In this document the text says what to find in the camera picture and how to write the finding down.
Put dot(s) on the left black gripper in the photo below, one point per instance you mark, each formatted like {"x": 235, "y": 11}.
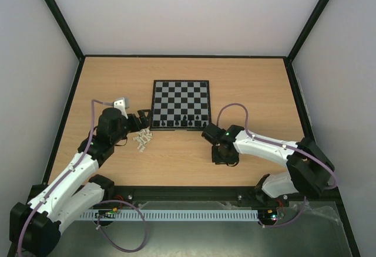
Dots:
{"x": 145, "y": 122}

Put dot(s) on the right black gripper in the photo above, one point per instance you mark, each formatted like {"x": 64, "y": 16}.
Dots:
{"x": 220, "y": 157}

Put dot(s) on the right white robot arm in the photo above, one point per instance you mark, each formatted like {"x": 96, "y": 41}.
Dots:
{"x": 308, "y": 170}

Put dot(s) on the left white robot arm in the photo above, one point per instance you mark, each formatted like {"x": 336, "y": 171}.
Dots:
{"x": 37, "y": 226}

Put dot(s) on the pile of white chess pieces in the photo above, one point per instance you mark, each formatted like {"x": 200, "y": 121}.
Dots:
{"x": 143, "y": 137}

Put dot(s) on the black grey chessboard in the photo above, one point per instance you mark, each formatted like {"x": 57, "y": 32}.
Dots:
{"x": 172, "y": 99}

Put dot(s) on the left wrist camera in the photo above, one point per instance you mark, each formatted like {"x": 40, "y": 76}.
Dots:
{"x": 122, "y": 104}

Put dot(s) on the black aluminium rail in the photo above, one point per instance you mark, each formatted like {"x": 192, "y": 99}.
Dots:
{"x": 240, "y": 196}

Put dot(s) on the light blue cable duct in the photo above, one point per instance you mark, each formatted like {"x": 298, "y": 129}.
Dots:
{"x": 171, "y": 215}

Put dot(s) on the black frame post left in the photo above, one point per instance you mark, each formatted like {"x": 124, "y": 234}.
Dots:
{"x": 62, "y": 23}

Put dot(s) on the black frame post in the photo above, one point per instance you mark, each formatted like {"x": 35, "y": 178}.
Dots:
{"x": 62, "y": 23}
{"x": 308, "y": 27}

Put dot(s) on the black frame post right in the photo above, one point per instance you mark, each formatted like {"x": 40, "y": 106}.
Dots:
{"x": 308, "y": 27}

